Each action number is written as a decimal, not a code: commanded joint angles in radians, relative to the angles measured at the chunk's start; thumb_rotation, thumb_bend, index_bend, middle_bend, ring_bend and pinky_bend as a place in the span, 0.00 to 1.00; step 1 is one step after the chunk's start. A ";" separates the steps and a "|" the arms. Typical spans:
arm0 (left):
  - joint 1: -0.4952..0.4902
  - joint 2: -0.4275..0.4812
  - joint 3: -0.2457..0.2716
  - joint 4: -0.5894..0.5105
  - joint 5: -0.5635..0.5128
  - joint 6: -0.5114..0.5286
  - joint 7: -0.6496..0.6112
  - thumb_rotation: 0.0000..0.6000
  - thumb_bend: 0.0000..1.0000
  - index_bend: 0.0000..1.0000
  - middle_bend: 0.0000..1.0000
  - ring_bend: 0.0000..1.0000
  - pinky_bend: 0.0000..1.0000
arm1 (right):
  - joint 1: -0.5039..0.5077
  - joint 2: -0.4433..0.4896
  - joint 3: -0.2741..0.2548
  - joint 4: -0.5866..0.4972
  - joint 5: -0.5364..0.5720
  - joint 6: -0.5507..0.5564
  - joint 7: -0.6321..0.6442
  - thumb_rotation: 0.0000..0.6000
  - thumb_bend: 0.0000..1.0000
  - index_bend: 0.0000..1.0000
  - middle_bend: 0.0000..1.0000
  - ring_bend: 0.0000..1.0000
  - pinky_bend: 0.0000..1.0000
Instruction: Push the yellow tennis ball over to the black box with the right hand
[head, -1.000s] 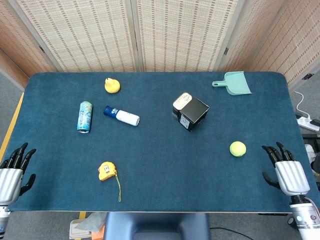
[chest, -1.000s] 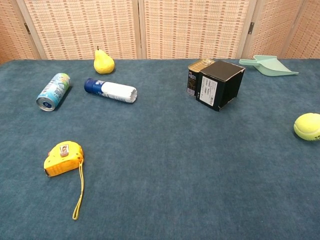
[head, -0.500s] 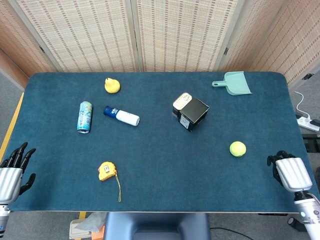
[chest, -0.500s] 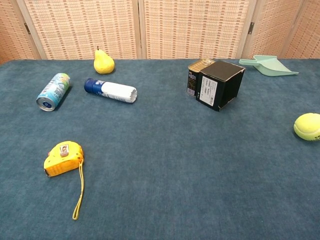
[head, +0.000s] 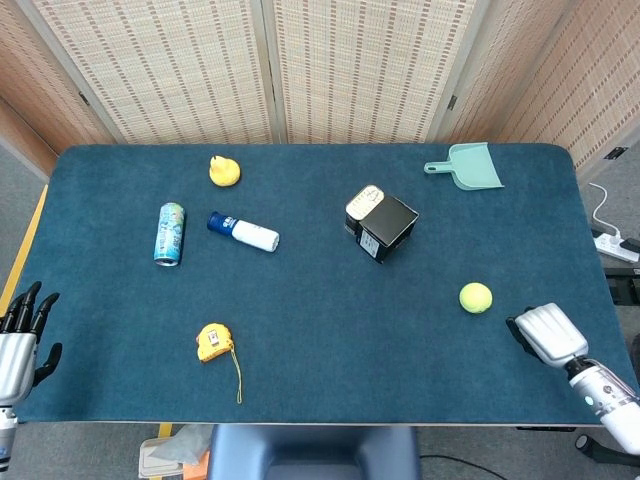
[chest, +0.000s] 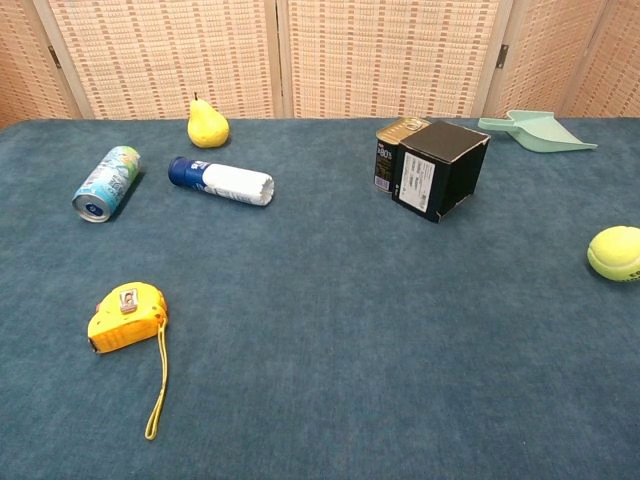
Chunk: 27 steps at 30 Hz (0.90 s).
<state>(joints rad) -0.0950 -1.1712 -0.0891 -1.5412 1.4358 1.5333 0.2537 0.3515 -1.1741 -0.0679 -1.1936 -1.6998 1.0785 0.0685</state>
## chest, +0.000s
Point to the black and gold drink can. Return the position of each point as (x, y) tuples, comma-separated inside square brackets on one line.
[(387, 157)]

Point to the blue and white bottle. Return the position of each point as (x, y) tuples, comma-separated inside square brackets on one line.
[(225, 181)]

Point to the yellow tennis ball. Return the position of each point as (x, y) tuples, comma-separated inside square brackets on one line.
[(615, 251)]

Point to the yellow pear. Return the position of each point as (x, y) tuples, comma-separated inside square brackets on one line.
[(206, 127)]

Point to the yellow tape measure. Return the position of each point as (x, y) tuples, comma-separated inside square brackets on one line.
[(127, 322)]

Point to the woven folding screen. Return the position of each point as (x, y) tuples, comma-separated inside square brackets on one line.
[(320, 55)]

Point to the black cardboard box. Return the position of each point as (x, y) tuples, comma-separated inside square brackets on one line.
[(440, 170)]

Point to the mint green plastic dustpan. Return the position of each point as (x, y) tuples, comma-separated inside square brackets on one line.
[(542, 131)]

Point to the blue table cloth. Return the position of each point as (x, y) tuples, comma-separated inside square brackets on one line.
[(320, 325)]

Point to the light blue drink can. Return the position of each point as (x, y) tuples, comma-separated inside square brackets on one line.
[(107, 182)]

